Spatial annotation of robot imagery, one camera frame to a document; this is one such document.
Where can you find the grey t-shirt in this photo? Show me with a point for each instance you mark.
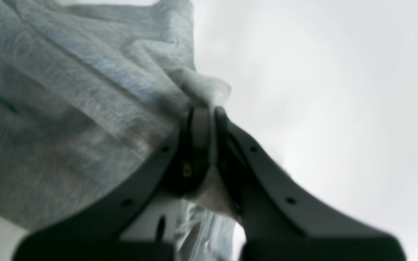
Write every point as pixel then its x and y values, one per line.
pixel 87 92

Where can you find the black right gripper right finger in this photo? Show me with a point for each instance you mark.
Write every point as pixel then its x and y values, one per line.
pixel 281 220

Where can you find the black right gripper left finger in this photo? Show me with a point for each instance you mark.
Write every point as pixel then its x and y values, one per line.
pixel 136 221

